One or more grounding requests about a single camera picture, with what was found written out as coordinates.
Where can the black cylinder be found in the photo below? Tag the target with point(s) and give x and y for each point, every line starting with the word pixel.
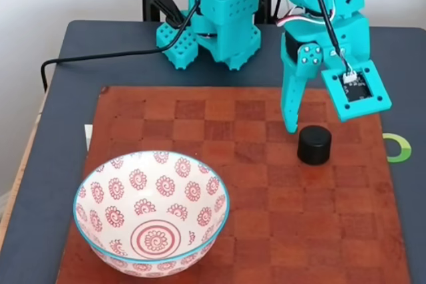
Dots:
pixel 314 146

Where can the black table clamp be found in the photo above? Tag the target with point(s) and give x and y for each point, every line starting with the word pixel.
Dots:
pixel 149 1
pixel 268 8

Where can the wooden chessboard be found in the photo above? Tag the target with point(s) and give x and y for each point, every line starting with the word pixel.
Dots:
pixel 266 214

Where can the white bowl red flower pattern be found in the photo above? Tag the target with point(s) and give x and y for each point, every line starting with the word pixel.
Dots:
pixel 149 197

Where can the turquoise camera mount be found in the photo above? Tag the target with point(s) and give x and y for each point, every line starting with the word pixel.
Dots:
pixel 377 104

